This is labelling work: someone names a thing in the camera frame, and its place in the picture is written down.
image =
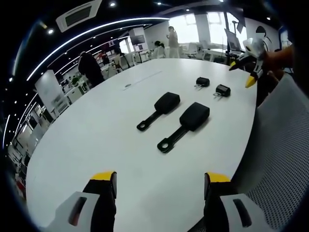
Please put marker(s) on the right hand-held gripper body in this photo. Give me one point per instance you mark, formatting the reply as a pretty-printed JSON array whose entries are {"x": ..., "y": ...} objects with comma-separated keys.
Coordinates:
[{"x": 257, "y": 47}]

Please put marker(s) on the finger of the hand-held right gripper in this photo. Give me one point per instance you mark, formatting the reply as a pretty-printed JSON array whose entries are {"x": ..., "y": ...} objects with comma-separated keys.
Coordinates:
[
  {"x": 237, "y": 64},
  {"x": 251, "y": 79}
]

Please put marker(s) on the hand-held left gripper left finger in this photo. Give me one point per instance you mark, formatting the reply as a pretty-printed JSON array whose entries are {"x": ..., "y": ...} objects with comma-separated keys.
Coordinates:
[{"x": 72, "y": 207}]

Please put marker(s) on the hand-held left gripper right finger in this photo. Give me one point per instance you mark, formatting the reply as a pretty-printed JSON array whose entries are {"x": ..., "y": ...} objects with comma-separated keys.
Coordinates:
[{"x": 231, "y": 210}]

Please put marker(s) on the metal seat belt tongue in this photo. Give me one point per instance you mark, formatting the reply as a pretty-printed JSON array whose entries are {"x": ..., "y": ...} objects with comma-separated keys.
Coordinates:
[
  {"x": 223, "y": 90},
  {"x": 203, "y": 81}
]

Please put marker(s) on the black seat belt buckle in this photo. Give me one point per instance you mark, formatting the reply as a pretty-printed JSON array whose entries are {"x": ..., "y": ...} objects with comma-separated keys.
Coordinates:
[
  {"x": 194, "y": 116},
  {"x": 166, "y": 100}
]

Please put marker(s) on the person's body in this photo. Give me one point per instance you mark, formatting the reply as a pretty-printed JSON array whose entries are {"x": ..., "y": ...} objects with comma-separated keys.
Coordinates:
[{"x": 265, "y": 90}]

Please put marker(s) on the monitor on black stand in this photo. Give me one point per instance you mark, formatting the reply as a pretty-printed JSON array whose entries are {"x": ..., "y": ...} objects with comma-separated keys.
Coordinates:
[{"x": 232, "y": 39}]

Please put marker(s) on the white mesh office chair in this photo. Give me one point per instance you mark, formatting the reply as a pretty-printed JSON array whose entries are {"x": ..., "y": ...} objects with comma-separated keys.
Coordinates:
[{"x": 277, "y": 149}]

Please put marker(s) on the ceiling air conditioner unit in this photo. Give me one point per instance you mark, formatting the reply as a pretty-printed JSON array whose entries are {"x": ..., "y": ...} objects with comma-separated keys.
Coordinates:
[{"x": 77, "y": 17}]

